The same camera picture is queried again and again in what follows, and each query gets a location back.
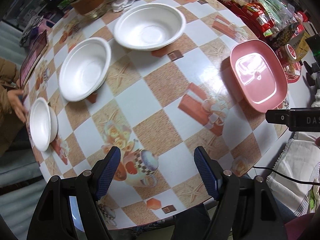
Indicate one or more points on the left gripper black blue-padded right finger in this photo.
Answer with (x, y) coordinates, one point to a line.
(246, 207)

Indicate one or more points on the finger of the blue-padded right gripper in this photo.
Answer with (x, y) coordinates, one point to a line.
(312, 76)

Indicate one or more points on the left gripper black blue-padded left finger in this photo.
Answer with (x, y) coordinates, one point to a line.
(52, 218)

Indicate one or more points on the pink square plate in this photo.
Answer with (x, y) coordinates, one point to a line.
(259, 74)

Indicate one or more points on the large white paper bowl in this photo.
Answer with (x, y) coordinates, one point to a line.
(149, 27)

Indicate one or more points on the brown jacket forearm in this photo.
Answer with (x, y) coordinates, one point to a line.
(10, 123)

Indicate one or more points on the bystander hand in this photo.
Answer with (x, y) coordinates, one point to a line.
(16, 104)

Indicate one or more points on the yellow box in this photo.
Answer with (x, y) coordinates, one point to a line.
(300, 45)

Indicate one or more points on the white cloth with trim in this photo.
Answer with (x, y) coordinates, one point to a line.
(299, 160)

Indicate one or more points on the red snack bag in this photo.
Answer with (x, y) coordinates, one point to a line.
(260, 18)

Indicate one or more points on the small white paper bowl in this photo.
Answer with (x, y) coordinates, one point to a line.
(43, 124)

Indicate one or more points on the medium white paper bowl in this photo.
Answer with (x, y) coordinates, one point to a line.
(84, 69)

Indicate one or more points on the smartphone with pink screen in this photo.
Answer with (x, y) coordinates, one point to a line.
(35, 53)

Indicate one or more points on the glass jar with lid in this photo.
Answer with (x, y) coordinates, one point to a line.
(90, 9)

